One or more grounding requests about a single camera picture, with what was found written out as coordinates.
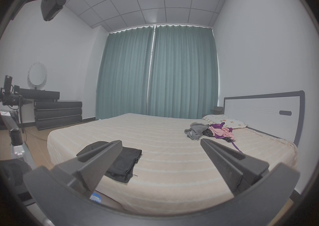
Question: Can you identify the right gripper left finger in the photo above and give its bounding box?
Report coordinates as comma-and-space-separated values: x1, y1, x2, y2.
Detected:
52, 140, 123, 199

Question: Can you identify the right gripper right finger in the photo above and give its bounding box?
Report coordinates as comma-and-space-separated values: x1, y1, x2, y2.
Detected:
200, 138, 270, 199

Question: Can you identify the black T-shirt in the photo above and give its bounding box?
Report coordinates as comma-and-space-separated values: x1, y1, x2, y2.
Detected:
76, 141, 143, 184

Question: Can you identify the bed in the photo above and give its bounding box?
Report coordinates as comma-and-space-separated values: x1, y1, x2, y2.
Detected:
47, 90, 306, 214

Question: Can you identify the pink garment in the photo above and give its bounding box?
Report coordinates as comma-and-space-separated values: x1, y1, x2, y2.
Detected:
212, 128, 236, 141

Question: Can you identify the black satin lace garment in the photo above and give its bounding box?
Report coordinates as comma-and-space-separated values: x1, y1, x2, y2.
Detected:
202, 129, 232, 143

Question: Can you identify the purple garment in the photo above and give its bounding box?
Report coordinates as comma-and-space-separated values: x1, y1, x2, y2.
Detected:
208, 123, 245, 153

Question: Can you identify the white printed pillow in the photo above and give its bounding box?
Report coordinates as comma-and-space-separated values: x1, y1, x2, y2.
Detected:
202, 114, 248, 129

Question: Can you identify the grey garment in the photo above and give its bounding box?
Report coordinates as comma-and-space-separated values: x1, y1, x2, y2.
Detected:
184, 122, 210, 141

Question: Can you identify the black dressing table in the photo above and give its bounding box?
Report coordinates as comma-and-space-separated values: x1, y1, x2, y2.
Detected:
15, 89, 60, 127

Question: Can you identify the blue-green curtain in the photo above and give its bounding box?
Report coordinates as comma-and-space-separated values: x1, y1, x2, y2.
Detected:
147, 24, 220, 119
96, 26, 155, 120

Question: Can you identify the round white mirror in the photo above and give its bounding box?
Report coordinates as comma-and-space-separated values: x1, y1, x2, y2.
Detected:
28, 62, 48, 90

